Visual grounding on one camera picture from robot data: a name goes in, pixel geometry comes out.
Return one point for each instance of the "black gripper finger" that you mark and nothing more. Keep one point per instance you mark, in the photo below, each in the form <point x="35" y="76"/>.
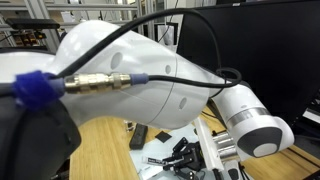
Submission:
<point x="173" y="161"/>
<point x="178" y="147"/>

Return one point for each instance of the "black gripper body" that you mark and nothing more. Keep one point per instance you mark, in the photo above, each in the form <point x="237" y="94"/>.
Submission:
<point x="193" y="161"/>

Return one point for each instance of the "white black Expo marker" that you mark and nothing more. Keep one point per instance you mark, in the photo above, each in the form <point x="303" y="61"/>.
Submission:
<point x="153" y="161"/>

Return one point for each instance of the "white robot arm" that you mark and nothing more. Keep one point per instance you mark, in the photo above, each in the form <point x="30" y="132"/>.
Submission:
<point x="135" y="79"/>

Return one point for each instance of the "black tape square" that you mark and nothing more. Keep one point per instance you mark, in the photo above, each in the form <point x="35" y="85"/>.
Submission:
<point x="163" y="136"/>

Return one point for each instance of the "white paper sheet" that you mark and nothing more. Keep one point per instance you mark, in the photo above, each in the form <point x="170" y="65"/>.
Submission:
<point x="158" y="150"/>

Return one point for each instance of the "black whiteboard eraser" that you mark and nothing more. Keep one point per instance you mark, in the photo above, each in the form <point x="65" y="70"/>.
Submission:
<point x="138" y="138"/>

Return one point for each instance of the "clear crystal glass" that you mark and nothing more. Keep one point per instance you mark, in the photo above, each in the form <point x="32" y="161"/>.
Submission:
<point x="129" y="126"/>

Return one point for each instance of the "large black monitor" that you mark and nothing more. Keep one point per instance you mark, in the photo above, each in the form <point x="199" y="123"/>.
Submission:
<point x="276" y="47"/>

